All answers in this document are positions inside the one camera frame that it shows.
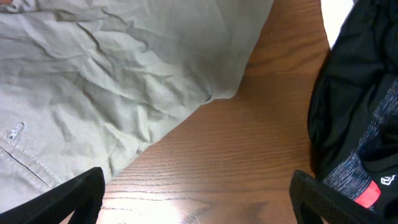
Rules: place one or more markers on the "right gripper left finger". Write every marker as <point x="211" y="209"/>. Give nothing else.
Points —
<point x="80" y="197"/>

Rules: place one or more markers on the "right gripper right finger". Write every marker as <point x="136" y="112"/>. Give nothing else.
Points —
<point x="315" y="203"/>

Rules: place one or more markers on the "khaki green shorts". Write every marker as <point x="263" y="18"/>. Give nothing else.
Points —
<point x="94" y="83"/>

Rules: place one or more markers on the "black garment with red tag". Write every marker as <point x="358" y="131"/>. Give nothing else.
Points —
<point x="352" y="118"/>

